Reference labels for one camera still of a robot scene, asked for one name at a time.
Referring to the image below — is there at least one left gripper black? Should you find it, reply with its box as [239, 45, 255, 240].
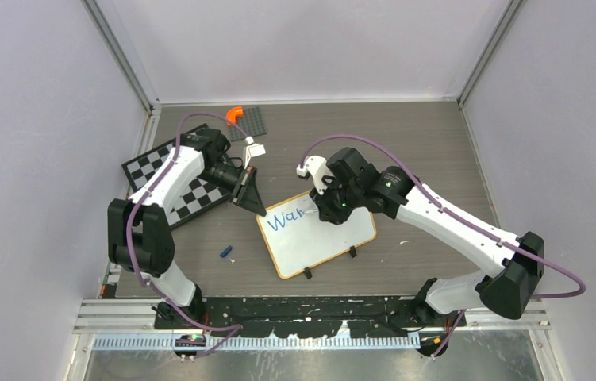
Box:
[198, 163, 267, 217]

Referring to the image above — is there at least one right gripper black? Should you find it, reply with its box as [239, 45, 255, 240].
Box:
[310, 174, 363, 225]

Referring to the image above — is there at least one blue marker cap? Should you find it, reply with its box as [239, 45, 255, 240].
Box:
[219, 245, 233, 258]

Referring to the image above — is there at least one yellow framed whiteboard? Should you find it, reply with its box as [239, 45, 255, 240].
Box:
[256, 191, 377, 279]

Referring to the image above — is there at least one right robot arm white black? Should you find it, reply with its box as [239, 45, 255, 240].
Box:
[296, 147, 544, 326]

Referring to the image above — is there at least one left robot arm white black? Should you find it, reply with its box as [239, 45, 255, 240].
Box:
[107, 129, 266, 329]

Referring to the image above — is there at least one black white checkerboard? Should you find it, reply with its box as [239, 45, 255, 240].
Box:
[107, 125, 240, 233]

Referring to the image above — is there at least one grey studded baseplate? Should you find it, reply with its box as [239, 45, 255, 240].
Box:
[237, 106, 267, 137]

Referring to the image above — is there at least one orange curved block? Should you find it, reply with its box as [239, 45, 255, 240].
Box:
[225, 106, 244, 126]

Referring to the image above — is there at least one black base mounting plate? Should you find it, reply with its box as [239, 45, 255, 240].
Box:
[152, 295, 467, 341]

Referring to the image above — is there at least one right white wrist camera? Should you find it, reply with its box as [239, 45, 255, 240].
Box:
[296, 156, 341, 197]

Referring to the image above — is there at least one aluminium frame rail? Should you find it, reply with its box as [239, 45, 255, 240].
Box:
[80, 0, 162, 114]

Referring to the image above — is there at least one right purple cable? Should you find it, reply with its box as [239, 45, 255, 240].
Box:
[300, 133, 587, 359]

